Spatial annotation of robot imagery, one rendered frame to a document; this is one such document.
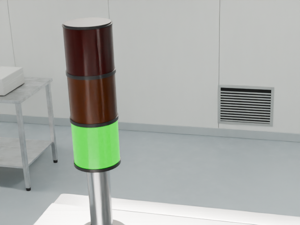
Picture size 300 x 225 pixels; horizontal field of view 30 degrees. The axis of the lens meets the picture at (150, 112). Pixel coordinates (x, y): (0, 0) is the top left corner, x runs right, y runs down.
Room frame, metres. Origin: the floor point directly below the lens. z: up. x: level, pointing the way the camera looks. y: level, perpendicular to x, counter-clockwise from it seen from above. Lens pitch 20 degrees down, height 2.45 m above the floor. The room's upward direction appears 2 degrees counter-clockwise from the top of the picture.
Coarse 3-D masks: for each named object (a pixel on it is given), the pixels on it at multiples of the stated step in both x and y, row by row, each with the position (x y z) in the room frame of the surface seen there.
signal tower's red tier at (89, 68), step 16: (64, 32) 0.54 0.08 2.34; (80, 32) 0.52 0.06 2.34; (96, 32) 0.53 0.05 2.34; (112, 32) 0.55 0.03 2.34; (64, 48) 0.54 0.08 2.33; (80, 48) 0.52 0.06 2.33; (96, 48) 0.52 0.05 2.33; (112, 48) 0.54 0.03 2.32; (80, 64) 0.52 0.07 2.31; (96, 64) 0.52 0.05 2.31; (112, 64) 0.54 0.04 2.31
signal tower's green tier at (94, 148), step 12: (72, 132) 0.54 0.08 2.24; (84, 132) 0.52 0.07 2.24; (96, 132) 0.52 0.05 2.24; (108, 132) 0.53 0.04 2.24; (84, 144) 0.52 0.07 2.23; (96, 144) 0.52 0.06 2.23; (108, 144) 0.53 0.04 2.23; (84, 156) 0.53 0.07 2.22; (96, 156) 0.52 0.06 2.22; (108, 156) 0.53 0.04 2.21; (96, 168) 0.52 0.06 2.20
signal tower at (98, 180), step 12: (72, 24) 0.54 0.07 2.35; (84, 24) 0.54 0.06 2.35; (96, 24) 0.53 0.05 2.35; (108, 24) 0.54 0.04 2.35; (120, 156) 0.55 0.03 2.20; (84, 168) 0.53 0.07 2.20; (108, 168) 0.53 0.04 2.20; (96, 180) 0.54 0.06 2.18; (108, 180) 0.54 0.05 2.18; (96, 192) 0.54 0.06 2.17; (108, 192) 0.54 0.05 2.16; (96, 204) 0.54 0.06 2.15; (108, 204) 0.54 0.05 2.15; (96, 216) 0.54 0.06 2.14; (108, 216) 0.54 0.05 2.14
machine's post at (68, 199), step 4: (60, 196) 0.66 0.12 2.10; (64, 196) 0.66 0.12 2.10; (68, 196) 0.66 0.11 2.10; (72, 196) 0.65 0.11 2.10; (76, 196) 0.65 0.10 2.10; (80, 196) 0.65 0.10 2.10; (84, 196) 0.65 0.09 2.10; (56, 200) 0.65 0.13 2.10; (60, 200) 0.65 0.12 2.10; (64, 200) 0.64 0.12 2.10; (68, 200) 0.64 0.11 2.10; (72, 200) 0.64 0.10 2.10; (76, 200) 0.64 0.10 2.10; (80, 200) 0.64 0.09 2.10; (84, 200) 0.64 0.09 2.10; (88, 200) 0.64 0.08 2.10; (68, 204) 0.63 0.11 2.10; (72, 204) 0.63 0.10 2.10; (76, 204) 0.63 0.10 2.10; (80, 204) 0.63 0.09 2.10; (84, 204) 0.63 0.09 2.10; (88, 204) 0.63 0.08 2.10
